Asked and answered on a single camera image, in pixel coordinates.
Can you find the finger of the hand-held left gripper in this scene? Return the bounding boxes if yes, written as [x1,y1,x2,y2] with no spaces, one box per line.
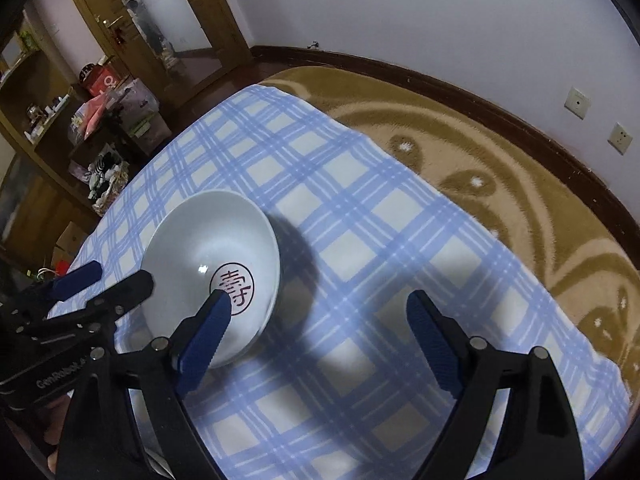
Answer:
[15,270,155,346]
[0,260,103,322]

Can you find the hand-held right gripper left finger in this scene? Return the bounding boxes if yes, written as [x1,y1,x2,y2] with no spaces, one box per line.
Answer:
[54,290,234,480]

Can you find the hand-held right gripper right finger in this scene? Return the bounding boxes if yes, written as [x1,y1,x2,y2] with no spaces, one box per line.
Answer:
[406,290,573,480]

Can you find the large white bowl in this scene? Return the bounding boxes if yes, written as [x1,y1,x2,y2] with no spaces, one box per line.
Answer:
[141,189,282,370]

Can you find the open cardboard box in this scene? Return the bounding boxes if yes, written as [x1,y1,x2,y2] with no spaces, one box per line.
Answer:
[54,220,97,263]

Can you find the wicker basket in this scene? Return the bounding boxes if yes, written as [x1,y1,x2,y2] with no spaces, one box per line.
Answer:
[91,167,132,217]

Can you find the wooden wardrobe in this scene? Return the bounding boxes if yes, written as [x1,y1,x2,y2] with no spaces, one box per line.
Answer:
[0,150,101,261]

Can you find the striped black white cloth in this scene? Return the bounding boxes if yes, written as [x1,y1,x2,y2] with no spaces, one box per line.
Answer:
[86,152,125,186]

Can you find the blue plaid cloth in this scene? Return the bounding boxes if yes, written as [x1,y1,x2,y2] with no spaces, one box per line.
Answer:
[70,84,632,480]

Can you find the black folding table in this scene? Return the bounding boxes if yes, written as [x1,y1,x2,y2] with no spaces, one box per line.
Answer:
[70,87,146,166]

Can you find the clear storage box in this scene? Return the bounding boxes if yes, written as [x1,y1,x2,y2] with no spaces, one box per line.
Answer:
[107,77,172,157]

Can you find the pink packets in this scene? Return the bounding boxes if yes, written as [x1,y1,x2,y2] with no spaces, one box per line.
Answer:
[75,95,115,138]

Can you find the wooden corner shelf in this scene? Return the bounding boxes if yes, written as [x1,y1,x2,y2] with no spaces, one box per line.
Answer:
[0,25,106,221]

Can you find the group of toiletry bottles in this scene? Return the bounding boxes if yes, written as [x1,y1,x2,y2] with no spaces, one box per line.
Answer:
[22,92,73,141]

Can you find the red box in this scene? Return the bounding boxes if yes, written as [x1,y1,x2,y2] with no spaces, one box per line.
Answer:
[80,62,122,97]

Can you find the wooden door with glass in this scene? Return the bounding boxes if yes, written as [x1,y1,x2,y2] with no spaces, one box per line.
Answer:
[60,0,253,111]

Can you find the white wall socket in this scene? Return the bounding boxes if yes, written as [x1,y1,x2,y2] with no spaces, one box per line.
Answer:
[606,121,635,156]
[564,86,592,121]

